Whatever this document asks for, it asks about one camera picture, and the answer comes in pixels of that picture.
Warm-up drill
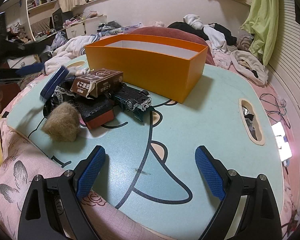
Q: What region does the blue tin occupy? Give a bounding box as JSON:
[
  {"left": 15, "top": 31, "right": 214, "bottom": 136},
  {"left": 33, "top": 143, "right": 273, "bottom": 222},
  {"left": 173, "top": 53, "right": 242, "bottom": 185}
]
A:
[{"left": 40, "top": 66, "right": 69, "bottom": 101}]

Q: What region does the black embroidered pouch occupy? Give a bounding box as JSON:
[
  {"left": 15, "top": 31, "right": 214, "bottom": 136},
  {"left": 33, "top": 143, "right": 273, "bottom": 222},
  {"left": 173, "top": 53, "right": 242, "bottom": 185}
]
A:
[{"left": 43, "top": 76, "right": 89, "bottom": 118}]

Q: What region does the white fur pompom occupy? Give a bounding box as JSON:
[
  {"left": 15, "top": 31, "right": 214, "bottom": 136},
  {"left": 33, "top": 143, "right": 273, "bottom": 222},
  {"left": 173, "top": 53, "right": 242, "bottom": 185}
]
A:
[{"left": 75, "top": 67, "right": 90, "bottom": 77}]

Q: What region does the brown fur pompom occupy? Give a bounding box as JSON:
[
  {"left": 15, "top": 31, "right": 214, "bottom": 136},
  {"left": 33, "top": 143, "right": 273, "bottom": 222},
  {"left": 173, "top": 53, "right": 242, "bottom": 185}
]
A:
[{"left": 41, "top": 102, "right": 80, "bottom": 142}]

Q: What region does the brown tea carton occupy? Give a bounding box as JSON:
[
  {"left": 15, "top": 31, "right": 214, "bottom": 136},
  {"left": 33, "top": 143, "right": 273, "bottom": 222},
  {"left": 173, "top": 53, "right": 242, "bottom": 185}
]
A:
[{"left": 70, "top": 68, "right": 123, "bottom": 98}]

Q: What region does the black orange leather case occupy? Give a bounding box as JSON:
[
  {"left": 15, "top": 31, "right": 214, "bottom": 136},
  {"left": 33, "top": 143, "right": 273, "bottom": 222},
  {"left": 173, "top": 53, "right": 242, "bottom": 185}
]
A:
[{"left": 77, "top": 99, "right": 115, "bottom": 129}]

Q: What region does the green toy car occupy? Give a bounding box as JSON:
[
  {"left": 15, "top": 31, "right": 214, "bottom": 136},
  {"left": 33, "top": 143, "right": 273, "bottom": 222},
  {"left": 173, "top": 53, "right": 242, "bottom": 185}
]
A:
[{"left": 113, "top": 83, "right": 152, "bottom": 122}]

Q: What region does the pink floral bedsheet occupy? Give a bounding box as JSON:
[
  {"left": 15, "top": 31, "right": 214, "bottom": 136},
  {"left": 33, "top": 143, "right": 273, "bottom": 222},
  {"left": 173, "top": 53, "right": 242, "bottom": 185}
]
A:
[{"left": 0, "top": 74, "right": 166, "bottom": 240}]

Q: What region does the white fleece blanket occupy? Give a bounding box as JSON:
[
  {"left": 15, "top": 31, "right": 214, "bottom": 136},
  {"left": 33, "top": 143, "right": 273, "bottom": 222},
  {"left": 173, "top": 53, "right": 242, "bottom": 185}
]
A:
[{"left": 44, "top": 35, "right": 100, "bottom": 75}]

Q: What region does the smartphone with lit screen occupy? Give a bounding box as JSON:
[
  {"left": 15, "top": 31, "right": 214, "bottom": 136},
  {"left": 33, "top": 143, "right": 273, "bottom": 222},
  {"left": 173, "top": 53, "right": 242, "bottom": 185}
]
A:
[{"left": 271, "top": 122, "right": 292, "bottom": 161}]

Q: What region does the white drawer cabinet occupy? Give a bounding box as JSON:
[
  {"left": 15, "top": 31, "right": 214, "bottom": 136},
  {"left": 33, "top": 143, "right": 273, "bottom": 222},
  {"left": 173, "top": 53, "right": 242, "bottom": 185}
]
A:
[{"left": 65, "top": 15, "right": 107, "bottom": 39}]

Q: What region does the beige towel pile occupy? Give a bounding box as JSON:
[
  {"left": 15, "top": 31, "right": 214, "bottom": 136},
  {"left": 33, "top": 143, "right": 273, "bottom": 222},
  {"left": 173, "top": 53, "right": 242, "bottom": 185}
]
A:
[{"left": 230, "top": 50, "right": 268, "bottom": 87}]

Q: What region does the orange cardboard box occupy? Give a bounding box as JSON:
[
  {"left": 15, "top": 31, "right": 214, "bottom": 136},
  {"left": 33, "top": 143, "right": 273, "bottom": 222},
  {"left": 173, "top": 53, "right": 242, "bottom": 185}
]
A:
[{"left": 85, "top": 34, "right": 208, "bottom": 103}]

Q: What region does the red velvet pillow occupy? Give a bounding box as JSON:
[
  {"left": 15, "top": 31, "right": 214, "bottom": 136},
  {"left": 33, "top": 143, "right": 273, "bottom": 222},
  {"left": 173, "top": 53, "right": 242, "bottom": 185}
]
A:
[{"left": 130, "top": 27, "right": 216, "bottom": 66}]

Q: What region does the black garment on bed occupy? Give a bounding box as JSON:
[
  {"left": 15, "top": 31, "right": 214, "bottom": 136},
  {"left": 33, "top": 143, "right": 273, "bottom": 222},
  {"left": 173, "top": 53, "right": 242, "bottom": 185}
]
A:
[{"left": 167, "top": 21, "right": 237, "bottom": 46}]

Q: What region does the white garment on bed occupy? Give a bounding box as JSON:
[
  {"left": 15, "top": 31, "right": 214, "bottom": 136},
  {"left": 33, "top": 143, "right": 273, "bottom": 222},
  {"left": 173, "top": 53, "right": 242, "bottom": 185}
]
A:
[{"left": 183, "top": 14, "right": 228, "bottom": 53}]

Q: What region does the green hanging cloth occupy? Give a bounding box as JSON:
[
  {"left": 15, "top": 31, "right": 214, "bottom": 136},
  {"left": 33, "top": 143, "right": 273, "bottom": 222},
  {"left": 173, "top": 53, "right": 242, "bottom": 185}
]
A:
[{"left": 241, "top": 0, "right": 279, "bottom": 66}]

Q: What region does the dark charging cable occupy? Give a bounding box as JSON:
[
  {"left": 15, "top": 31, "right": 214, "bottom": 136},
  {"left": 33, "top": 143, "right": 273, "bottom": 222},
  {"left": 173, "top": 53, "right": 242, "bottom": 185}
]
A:
[{"left": 259, "top": 93, "right": 292, "bottom": 129}]

